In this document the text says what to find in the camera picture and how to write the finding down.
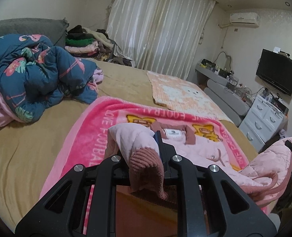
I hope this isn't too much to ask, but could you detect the blue floral comforter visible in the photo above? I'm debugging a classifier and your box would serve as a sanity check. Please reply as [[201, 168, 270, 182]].
[[0, 34, 104, 127]]

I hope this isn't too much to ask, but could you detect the black flat television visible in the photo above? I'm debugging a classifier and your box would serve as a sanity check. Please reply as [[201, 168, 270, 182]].
[[256, 49, 292, 96]]

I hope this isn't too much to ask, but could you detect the white air conditioner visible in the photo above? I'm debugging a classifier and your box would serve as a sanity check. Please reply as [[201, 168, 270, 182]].
[[230, 12, 260, 28]]

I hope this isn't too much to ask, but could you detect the tan bed sheet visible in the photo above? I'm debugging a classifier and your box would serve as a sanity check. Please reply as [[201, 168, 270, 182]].
[[0, 62, 257, 234]]

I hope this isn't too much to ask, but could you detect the grey curved shelf unit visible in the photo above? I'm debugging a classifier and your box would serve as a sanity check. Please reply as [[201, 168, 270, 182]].
[[195, 65, 250, 126]]

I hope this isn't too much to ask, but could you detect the pink quilted jacket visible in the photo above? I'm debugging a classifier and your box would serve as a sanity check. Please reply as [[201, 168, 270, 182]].
[[105, 121, 292, 207]]

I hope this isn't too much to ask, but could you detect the grey headboard cushion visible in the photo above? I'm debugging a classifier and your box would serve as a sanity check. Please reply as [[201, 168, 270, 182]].
[[0, 18, 69, 48]]

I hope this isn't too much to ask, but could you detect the white drawer cabinet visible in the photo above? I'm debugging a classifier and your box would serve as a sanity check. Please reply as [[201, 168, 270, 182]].
[[239, 95, 287, 152]]

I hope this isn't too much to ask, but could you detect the peach kitty blanket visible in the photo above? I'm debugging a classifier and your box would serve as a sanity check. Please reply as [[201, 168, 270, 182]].
[[146, 71, 231, 122]]

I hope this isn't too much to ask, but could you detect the pile of folded clothes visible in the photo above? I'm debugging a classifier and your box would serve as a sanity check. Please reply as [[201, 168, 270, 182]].
[[65, 25, 135, 67]]

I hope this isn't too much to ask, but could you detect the pink cartoon fleece blanket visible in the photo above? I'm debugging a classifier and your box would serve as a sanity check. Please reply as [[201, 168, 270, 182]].
[[41, 96, 257, 236]]

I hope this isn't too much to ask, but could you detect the white striped curtain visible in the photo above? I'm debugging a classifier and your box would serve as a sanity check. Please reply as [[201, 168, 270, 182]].
[[107, 0, 216, 80]]

